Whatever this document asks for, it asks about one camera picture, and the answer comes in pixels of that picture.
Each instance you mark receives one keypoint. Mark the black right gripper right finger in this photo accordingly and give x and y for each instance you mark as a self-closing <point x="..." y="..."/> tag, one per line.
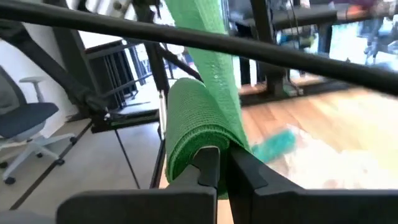
<point x="295" y="205"/>

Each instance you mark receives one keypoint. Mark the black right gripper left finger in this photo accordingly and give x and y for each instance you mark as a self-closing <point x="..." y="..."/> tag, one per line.
<point x="140" y="205"/>

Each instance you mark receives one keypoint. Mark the clear plastic zip bag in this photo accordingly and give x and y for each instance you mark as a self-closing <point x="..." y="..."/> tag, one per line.
<point x="342" y="168"/>

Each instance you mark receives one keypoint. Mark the green bandage with white core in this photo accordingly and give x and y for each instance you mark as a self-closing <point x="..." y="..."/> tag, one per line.
<point x="273" y="146"/>

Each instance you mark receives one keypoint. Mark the green bandage strip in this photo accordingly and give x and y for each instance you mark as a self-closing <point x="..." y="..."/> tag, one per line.
<point x="192" y="118"/>

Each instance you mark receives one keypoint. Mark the black slatted rack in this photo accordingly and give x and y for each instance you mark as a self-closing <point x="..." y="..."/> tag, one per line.
<point x="115" y="71"/>

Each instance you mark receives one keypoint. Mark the silver aluminium extrusion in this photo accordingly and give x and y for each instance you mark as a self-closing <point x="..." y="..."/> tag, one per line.
<point x="162" y="118"/>

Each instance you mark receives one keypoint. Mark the grey office chair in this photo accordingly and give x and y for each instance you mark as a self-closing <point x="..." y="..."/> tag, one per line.
<point x="25" y="118"/>

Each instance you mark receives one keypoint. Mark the cluttered black workbench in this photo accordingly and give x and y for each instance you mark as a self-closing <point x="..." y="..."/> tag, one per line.
<point x="304" y="17"/>

